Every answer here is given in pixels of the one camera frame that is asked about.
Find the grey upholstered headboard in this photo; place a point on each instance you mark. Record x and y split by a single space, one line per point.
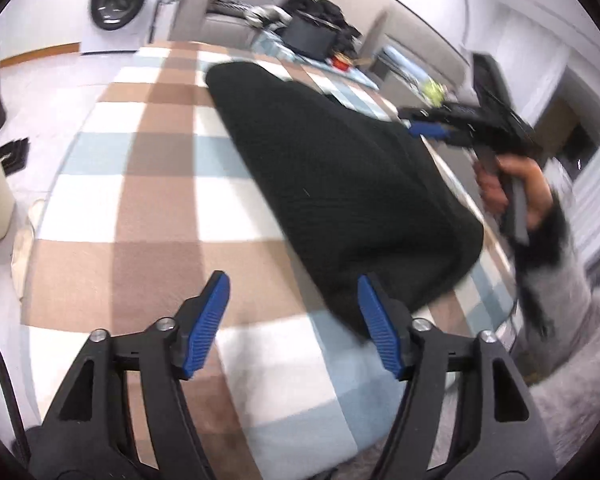
420 45

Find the red bowl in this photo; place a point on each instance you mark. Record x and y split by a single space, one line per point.
341 61

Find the beige slipper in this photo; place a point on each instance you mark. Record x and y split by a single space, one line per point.
37 212

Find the white washing machine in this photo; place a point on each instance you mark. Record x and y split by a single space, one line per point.
120 5

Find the grey low cabinet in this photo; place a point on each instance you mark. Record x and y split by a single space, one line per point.
402 90

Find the white lower kitchen cabinets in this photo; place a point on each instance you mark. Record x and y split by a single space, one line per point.
40 5

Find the grey sofa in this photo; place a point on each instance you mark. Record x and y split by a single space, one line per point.
215 25

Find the black knit sweater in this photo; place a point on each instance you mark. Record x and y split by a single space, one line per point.
340 185

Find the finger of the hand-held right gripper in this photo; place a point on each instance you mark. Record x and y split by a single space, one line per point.
430 131
422 113

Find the green plush toy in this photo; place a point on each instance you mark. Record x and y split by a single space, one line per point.
433 91

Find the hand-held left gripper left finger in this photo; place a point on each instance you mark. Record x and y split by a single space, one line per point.
205 325

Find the checkered blanket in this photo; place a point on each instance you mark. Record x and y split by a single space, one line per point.
130 260

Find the blue folded blanket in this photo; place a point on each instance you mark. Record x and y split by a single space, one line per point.
397 56

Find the pile of black clothes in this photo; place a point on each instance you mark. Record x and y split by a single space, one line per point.
325 7

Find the person's right hand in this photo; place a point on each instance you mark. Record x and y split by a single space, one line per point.
535 185

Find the grey crumpled garment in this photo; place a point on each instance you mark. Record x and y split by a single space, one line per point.
265 14

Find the black microwave oven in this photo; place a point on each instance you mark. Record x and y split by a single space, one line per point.
307 39

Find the teal checkered tablecloth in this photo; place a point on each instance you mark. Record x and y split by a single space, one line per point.
350 85

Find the person's right forearm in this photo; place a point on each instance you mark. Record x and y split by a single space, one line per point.
560 300

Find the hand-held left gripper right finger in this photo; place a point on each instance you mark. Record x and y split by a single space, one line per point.
380 327

